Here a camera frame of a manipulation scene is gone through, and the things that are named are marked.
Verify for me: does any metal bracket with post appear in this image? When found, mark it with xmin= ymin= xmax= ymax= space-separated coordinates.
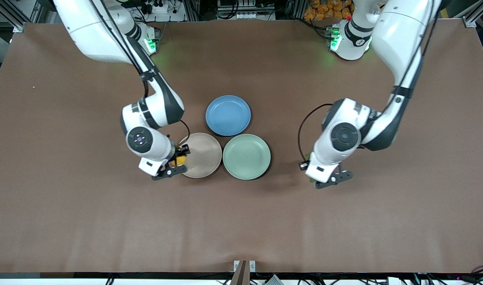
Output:
xmin=230 ymin=260 xmax=256 ymax=285

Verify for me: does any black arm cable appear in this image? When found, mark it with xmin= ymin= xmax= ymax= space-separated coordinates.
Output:
xmin=298 ymin=8 xmax=440 ymax=163
xmin=89 ymin=0 xmax=191 ymax=148

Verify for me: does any black electronics rack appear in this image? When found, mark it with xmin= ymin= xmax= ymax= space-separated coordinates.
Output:
xmin=217 ymin=0 xmax=275 ymax=20

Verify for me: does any mint green round plate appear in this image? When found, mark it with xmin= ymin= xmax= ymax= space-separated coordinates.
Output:
xmin=222 ymin=134 xmax=271 ymax=181

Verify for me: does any bag of oranges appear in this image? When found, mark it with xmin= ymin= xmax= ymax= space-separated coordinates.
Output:
xmin=304 ymin=0 xmax=355 ymax=21

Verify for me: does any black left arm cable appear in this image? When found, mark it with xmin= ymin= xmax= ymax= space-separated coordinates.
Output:
xmin=298 ymin=8 xmax=440 ymax=163

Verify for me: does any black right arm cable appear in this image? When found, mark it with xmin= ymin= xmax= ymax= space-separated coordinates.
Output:
xmin=89 ymin=0 xmax=191 ymax=148

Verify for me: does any white power strip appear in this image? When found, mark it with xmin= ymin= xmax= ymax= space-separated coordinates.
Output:
xmin=140 ymin=0 xmax=185 ymax=22

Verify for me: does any aluminium frame corner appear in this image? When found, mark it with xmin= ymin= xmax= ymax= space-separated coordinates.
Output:
xmin=441 ymin=0 xmax=483 ymax=28
xmin=0 ymin=0 xmax=42 ymax=33

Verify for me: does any blue round plate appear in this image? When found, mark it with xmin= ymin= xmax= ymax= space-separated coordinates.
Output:
xmin=205 ymin=95 xmax=252 ymax=137

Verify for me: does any beige round plate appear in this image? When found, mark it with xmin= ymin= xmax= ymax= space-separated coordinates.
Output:
xmin=178 ymin=133 xmax=223 ymax=179

